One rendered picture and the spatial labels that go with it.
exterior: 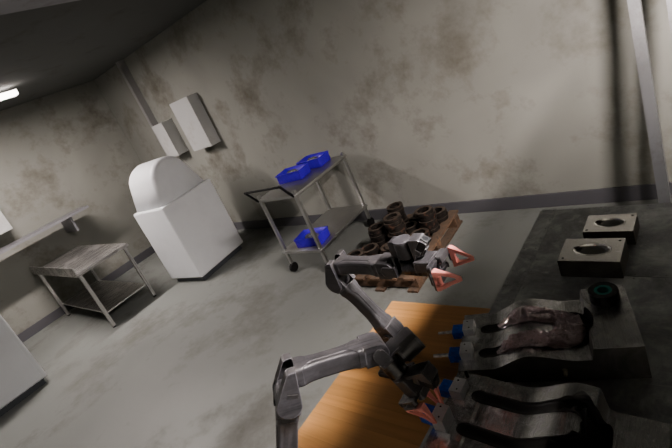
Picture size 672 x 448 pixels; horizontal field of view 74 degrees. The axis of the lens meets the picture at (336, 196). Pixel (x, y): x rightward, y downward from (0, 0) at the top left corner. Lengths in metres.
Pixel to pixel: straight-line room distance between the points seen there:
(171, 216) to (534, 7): 4.07
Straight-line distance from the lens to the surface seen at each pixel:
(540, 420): 1.29
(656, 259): 1.91
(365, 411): 1.61
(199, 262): 5.51
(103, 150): 7.81
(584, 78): 3.66
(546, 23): 3.61
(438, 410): 1.33
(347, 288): 1.58
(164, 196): 5.38
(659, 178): 3.31
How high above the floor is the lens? 1.89
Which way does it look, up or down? 18 degrees down
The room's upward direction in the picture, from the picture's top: 24 degrees counter-clockwise
